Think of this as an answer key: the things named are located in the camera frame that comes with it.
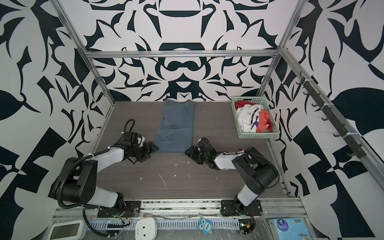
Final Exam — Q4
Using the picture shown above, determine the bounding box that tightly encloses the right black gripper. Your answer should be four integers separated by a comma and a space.
184, 146, 210, 166

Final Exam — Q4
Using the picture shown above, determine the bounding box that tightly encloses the grey blue t shirt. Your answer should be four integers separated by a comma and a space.
155, 100, 195, 153

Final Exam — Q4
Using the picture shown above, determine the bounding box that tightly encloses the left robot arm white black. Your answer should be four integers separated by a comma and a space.
48, 126, 159, 213

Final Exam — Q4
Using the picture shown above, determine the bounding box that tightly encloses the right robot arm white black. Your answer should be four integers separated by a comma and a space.
185, 138, 280, 216

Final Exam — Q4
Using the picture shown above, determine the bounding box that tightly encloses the white t shirt in basket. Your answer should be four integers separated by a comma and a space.
236, 105, 264, 133

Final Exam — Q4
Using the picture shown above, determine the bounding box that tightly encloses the green plastic basket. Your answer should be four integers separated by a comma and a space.
231, 97, 280, 139

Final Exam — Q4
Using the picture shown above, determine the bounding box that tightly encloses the red t shirt in basket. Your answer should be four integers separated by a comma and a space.
235, 101, 273, 133

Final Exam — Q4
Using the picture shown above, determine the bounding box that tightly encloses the blue owl toy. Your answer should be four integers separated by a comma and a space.
197, 217, 214, 235

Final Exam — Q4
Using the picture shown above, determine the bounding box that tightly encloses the white box device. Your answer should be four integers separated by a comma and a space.
135, 217, 158, 240

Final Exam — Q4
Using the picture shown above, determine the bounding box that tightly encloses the white tablet screen device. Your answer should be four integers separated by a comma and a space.
46, 220, 88, 240

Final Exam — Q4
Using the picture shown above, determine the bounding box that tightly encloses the blue labelled box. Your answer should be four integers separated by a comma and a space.
268, 218, 314, 240

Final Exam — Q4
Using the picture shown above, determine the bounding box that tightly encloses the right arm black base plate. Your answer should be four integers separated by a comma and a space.
221, 199, 263, 217

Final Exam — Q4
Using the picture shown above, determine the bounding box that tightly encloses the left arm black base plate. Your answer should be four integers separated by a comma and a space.
97, 201, 142, 218

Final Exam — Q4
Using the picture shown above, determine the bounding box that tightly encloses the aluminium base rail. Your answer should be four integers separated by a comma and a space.
50, 197, 308, 223

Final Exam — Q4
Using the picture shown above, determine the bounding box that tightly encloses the horizontal aluminium frame bar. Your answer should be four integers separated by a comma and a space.
85, 50, 278, 59

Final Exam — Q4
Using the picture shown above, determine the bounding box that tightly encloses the black wall hook rack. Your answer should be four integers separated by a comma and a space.
297, 76, 367, 159

